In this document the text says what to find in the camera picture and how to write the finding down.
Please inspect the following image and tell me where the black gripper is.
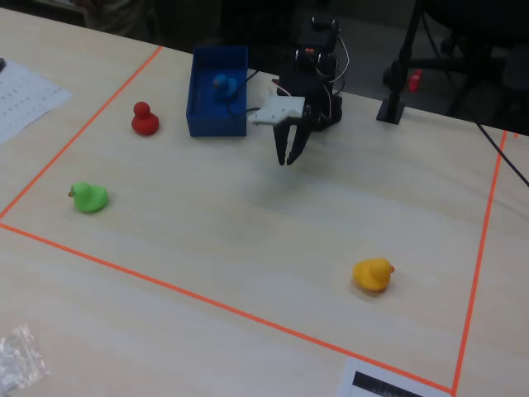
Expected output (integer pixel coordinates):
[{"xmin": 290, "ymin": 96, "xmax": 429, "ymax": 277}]
[{"xmin": 272, "ymin": 98, "xmax": 318, "ymax": 167}]

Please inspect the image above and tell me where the blue rubber duck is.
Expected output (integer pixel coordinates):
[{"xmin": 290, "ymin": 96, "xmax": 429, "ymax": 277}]
[{"xmin": 212, "ymin": 73, "xmax": 239, "ymax": 103}]

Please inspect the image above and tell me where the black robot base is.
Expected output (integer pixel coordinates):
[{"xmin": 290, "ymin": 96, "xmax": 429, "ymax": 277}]
[{"xmin": 313, "ymin": 95, "xmax": 344, "ymax": 132}]

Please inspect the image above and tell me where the blue plastic box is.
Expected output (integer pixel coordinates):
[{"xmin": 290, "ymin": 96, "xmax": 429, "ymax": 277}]
[{"xmin": 185, "ymin": 45, "xmax": 249, "ymax": 138}]

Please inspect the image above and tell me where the red rubber duck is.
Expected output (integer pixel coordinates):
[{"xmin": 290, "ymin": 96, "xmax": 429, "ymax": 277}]
[{"xmin": 131, "ymin": 101, "xmax": 160, "ymax": 136}]

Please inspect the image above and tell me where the yellow rubber duck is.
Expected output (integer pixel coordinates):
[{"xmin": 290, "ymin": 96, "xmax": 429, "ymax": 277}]
[{"xmin": 352, "ymin": 258, "xmax": 396, "ymax": 294}]

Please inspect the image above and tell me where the green rubber duck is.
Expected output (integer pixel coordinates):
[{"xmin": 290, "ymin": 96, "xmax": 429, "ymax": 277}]
[{"xmin": 68, "ymin": 181, "xmax": 110, "ymax": 214}]

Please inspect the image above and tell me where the black office chair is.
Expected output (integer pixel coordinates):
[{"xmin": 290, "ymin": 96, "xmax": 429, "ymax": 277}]
[{"xmin": 425, "ymin": 0, "xmax": 529, "ymax": 117}]

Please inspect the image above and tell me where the orange tape rectangle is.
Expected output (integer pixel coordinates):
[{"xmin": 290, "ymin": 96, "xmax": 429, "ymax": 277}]
[{"xmin": 0, "ymin": 45, "xmax": 508, "ymax": 396}]

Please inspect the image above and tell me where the white paper with black bar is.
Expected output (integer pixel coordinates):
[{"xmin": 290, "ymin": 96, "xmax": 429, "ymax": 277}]
[{"xmin": 336, "ymin": 357, "xmax": 451, "ymax": 397}]

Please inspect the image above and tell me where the white printed paper sheet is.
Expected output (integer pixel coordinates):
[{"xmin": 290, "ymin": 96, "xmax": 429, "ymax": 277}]
[{"xmin": 0, "ymin": 60, "xmax": 74, "ymax": 146}]

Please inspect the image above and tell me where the clear plastic bag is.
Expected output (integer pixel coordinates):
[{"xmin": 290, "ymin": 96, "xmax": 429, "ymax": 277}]
[{"xmin": 0, "ymin": 324, "xmax": 50, "ymax": 394}]

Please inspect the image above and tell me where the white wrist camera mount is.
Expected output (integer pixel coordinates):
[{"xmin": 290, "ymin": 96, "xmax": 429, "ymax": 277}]
[{"xmin": 246, "ymin": 93, "xmax": 307, "ymax": 127}]

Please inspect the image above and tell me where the black camera cable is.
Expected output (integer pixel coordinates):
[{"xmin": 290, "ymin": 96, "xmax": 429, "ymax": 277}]
[{"xmin": 226, "ymin": 69, "xmax": 262, "ymax": 120}]

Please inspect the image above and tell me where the servo wire bundle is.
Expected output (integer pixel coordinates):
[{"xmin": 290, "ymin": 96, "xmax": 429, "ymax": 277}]
[{"xmin": 329, "ymin": 35, "xmax": 351, "ymax": 91}]

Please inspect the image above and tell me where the black camera stand with clamp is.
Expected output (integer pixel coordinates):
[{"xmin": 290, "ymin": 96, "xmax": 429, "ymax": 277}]
[{"xmin": 376, "ymin": 0, "xmax": 429, "ymax": 124}]

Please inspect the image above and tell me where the black cable across table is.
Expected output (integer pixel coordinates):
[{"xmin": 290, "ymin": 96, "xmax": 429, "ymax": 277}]
[{"xmin": 474, "ymin": 122, "xmax": 529, "ymax": 187}]

